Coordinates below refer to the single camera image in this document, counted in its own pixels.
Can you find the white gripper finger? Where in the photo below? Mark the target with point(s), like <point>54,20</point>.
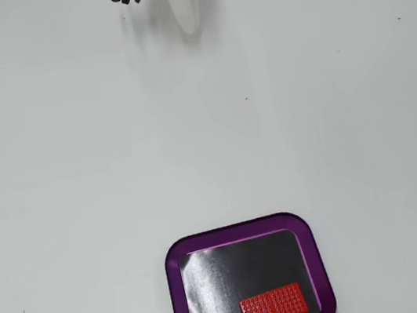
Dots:
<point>184,1</point>

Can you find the red studded rectangular block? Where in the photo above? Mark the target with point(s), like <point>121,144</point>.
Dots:
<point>274,309</point>

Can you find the purple tray with black base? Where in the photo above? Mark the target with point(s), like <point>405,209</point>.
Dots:
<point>245,262</point>

